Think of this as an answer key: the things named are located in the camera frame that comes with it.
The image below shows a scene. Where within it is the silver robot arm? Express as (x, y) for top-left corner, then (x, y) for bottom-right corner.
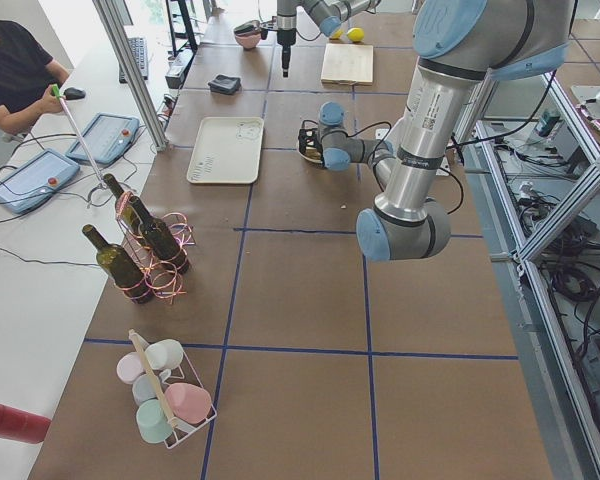
(262, 0), (381, 78)
(315, 1), (576, 261)

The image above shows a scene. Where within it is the copper wire bottle rack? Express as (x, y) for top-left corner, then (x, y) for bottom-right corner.
(116, 211), (195, 303)

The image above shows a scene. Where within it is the black computer mouse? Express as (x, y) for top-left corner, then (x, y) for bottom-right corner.
(63, 87), (86, 100)

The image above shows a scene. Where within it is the black keyboard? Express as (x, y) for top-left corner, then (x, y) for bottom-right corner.
(127, 37), (149, 80)

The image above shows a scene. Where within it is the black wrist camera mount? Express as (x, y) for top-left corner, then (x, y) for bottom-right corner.
(298, 128), (320, 156)

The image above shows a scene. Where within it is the mint green cup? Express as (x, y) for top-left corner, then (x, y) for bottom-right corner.
(136, 399), (173, 444)

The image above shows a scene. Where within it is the blue teach pendant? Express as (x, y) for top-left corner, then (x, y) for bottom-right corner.
(0, 149), (80, 214)
(82, 113), (140, 167)

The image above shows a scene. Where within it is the cream bear tray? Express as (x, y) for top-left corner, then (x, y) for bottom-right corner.
(186, 117), (264, 185)

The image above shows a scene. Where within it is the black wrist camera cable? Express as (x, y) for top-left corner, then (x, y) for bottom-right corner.
(299, 118), (465, 216)

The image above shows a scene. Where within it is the lilac cup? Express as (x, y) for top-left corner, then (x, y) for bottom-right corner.
(116, 352), (145, 385)

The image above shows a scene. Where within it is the metal scoop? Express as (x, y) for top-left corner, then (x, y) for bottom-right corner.
(233, 19), (278, 37)

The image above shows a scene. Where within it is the pink stick green tip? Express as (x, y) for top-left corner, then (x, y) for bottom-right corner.
(51, 83), (108, 208)

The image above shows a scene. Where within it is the white wire cup rack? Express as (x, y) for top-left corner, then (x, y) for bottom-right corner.
(127, 339), (218, 450)

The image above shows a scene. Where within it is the red cylinder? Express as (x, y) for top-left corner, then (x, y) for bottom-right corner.
(0, 404), (51, 444)

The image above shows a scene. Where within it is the dark wine bottle far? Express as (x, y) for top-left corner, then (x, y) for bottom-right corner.
(82, 224), (154, 304)

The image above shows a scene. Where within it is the wooden rack handle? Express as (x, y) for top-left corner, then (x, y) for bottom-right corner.
(128, 329), (177, 428)

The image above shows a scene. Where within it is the wooden cutting board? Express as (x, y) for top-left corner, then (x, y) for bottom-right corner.
(320, 43), (374, 85)

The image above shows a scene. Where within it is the person in black shirt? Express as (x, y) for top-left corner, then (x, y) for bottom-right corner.
(0, 20), (69, 135)

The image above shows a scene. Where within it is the dark wine bottle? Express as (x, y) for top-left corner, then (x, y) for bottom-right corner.
(129, 195), (190, 274)
(82, 224), (154, 304)
(103, 174), (140, 236)

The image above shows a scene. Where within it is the dark wine bottle near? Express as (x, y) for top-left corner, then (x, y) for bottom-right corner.
(129, 195), (190, 274)

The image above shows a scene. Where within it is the near blue teach pendant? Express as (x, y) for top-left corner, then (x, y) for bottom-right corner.
(0, 149), (80, 214)

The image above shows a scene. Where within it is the far blue teach pendant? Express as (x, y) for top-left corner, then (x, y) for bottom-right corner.
(82, 113), (140, 167)

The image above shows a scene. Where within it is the light blue cup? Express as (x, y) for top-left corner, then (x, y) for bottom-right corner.
(132, 374), (157, 406)

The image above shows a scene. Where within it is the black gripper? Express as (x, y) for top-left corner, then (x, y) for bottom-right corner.
(260, 15), (296, 78)
(303, 130), (322, 154)

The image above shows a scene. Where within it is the pink cup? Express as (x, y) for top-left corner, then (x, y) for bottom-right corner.
(165, 382), (212, 424)

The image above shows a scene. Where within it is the white cup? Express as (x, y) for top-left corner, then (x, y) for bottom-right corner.
(144, 339), (184, 370)

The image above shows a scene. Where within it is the grey folded cloth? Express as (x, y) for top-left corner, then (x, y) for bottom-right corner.
(208, 74), (241, 95)

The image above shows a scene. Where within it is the yellow lemon half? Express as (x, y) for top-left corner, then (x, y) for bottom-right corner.
(346, 27), (365, 43)

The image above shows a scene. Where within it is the pink bowl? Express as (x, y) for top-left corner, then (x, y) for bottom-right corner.
(234, 29), (261, 50)

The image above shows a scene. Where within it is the aluminium frame post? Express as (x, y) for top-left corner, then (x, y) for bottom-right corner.
(93, 0), (168, 152)

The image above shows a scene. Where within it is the white round plate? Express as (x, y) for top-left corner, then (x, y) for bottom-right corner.
(299, 149), (323, 165)

